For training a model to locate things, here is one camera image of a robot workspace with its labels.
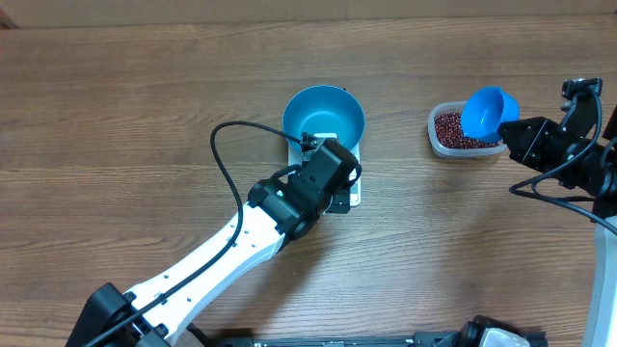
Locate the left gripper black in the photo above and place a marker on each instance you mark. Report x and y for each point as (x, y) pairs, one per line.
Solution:
(341, 204)

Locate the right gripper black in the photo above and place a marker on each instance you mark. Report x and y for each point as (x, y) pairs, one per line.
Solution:
(537, 134)

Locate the blue plastic measuring scoop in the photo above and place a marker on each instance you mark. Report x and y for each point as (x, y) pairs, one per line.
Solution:
(485, 111)

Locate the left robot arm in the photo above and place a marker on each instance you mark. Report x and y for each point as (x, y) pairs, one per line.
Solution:
(280, 209)

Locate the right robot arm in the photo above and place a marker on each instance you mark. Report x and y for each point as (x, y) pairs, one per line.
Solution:
(591, 168)

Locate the white digital kitchen scale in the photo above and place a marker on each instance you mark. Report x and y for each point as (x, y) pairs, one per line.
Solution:
(295, 157)

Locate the blue metal bowl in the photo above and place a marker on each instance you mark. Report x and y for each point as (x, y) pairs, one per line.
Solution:
(325, 109)

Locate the red beans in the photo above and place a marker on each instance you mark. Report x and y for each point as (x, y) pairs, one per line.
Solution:
(450, 134)

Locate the clear plastic food container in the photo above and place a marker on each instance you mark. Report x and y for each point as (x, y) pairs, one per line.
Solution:
(441, 150)

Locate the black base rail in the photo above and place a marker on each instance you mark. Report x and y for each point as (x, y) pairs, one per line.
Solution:
(481, 331)

